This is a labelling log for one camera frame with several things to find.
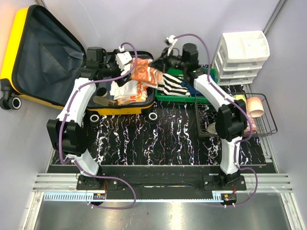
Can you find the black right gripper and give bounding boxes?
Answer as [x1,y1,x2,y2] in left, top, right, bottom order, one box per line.
[149,47,187,74]

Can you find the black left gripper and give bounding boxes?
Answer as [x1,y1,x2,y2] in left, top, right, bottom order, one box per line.
[100,50,132,86]

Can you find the black white striped garment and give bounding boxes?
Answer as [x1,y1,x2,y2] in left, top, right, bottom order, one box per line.
[157,73,190,97]

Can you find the orange bunny pattern garment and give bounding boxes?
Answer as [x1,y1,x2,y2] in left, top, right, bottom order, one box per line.
[130,58,164,89]

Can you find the orange floral pattern cloth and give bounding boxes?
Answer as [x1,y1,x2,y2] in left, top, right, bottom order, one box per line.
[117,81,148,105]

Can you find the yellow Pikachu suitcase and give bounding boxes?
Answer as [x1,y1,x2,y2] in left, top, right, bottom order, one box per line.
[0,5,154,116]

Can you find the navy blue garment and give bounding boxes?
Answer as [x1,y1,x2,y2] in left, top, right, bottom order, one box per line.
[181,81,198,97]

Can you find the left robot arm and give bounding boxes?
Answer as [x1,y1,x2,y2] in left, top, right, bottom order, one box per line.
[47,45,135,190]

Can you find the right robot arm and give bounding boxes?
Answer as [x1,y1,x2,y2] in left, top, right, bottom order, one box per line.
[149,43,248,190]

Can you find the green plastic tray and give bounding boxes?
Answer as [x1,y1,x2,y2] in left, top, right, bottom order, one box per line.
[155,68,209,104]

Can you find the black round cap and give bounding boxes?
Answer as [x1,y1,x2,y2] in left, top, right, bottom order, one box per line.
[96,87,107,97]

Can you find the gold cosmetic bottle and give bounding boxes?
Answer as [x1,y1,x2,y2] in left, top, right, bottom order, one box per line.
[93,96,118,106]

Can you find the white drawer organizer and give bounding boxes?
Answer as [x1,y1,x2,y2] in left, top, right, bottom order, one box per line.
[212,31,270,86]

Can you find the pale green faceted cup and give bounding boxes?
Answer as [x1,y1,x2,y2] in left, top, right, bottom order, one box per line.
[233,94,247,103]

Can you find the speckled grey plate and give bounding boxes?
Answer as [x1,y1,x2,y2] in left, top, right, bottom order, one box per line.
[207,123,217,134]

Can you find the pink marbled cup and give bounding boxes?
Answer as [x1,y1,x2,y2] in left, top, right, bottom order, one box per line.
[247,97,264,118]

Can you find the pink skull pattern cup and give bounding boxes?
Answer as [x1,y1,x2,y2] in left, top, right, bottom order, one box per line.
[244,111,257,135]

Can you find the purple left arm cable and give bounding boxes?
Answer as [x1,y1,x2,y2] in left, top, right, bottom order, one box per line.
[59,42,137,209]

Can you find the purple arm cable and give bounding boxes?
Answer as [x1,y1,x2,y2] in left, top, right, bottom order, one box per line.
[59,42,137,209]
[174,33,259,207]

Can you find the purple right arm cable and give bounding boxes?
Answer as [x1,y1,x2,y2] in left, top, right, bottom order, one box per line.
[174,33,259,207]

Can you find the black wire dish rack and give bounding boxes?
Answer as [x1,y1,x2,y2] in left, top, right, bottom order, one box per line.
[195,92,278,138]

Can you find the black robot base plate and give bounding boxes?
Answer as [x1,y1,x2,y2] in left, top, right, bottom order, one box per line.
[76,173,247,202]

